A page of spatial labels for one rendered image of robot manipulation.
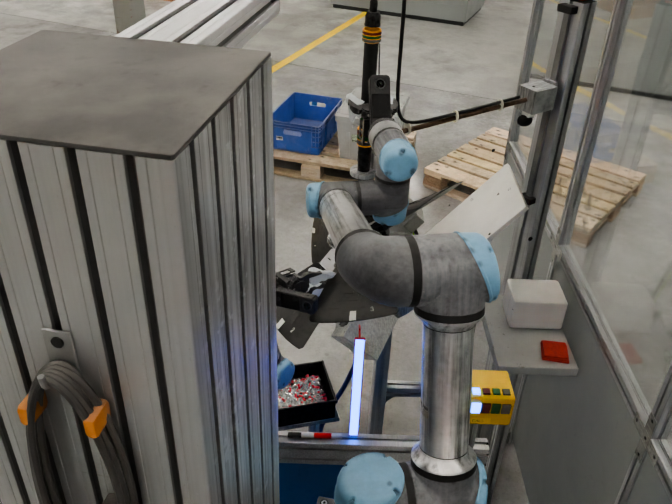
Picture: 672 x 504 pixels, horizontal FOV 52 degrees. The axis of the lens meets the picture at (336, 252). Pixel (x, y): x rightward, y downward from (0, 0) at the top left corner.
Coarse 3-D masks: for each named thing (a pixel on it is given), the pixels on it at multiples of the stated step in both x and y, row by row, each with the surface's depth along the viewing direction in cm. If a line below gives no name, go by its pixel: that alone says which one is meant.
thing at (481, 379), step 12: (480, 372) 169; (492, 372) 169; (504, 372) 169; (480, 384) 165; (492, 384) 166; (504, 384) 166; (480, 396) 162; (492, 396) 162; (504, 396) 162; (480, 420) 166; (492, 420) 166; (504, 420) 166
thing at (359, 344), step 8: (360, 344) 160; (360, 352) 162; (360, 360) 163; (360, 368) 165; (360, 376) 166; (360, 384) 167; (352, 392) 169; (360, 392) 169; (352, 400) 171; (352, 408) 172; (352, 416) 174; (352, 424) 175; (352, 432) 177
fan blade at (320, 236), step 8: (320, 224) 221; (320, 232) 221; (328, 232) 215; (312, 240) 229; (320, 240) 222; (312, 248) 229; (320, 248) 223; (328, 248) 218; (312, 256) 229; (320, 256) 224
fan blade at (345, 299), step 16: (336, 272) 183; (336, 288) 178; (352, 288) 177; (320, 304) 175; (336, 304) 174; (352, 304) 173; (368, 304) 172; (320, 320) 172; (336, 320) 170; (352, 320) 169
